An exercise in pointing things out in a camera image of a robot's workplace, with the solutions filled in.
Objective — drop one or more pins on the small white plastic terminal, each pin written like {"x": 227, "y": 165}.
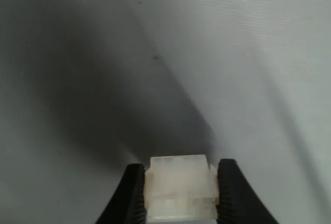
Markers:
{"x": 181, "y": 185}

